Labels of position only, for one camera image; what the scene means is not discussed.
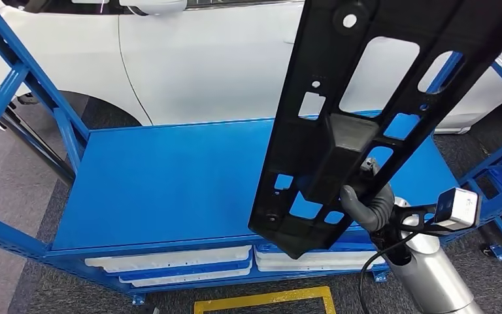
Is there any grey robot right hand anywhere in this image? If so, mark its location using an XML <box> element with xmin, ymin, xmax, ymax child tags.
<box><xmin>339</xmin><ymin>158</ymin><xmax>395</xmax><ymax>233</ymax></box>

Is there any white car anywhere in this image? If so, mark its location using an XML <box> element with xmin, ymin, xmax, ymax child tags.
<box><xmin>0</xmin><ymin>0</ymin><xmax>502</xmax><ymax>135</ymax></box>

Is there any yellow floor tape square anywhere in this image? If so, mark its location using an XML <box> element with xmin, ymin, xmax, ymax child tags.
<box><xmin>193</xmin><ymin>286</ymin><xmax>337</xmax><ymax>314</ymax></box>

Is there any blue wheeled rack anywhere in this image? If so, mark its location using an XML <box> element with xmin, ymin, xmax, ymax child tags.
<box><xmin>463</xmin><ymin>143</ymin><xmax>502</xmax><ymax>262</ymax></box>

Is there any black camera cable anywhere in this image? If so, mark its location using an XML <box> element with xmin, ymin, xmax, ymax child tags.
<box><xmin>358</xmin><ymin>232</ymin><xmax>421</xmax><ymax>314</ymax></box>

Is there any white plastic bin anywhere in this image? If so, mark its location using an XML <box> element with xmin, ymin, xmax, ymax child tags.
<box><xmin>84</xmin><ymin>245</ymin><xmax>253</xmax><ymax>274</ymax></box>
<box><xmin>254</xmin><ymin>249</ymin><xmax>386</xmax><ymax>268</ymax></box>
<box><xmin>256</xmin><ymin>262</ymin><xmax>384</xmax><ymax>273</ymax></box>
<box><xmin>120</xmin><ymin>264</ymin><xmax>253</xmax><ymax>288</ymax></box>

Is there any blue metal shelf rack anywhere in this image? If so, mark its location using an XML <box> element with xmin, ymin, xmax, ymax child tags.
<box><xmin>0</xmin><ymin>0</ymin><xmax>502</xmax><ymax>306</ymax></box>

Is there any black plastic frame part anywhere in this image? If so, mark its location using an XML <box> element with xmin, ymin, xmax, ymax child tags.
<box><xmin>248</xmin><ymin>0</ymin><xmax>502</xmax><ymax>260</ymax></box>

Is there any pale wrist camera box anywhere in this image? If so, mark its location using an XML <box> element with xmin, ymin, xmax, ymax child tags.
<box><xmin>392</xmin><ymin>187</ymin><xmax>481</xmax><ymax>237</ymax></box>

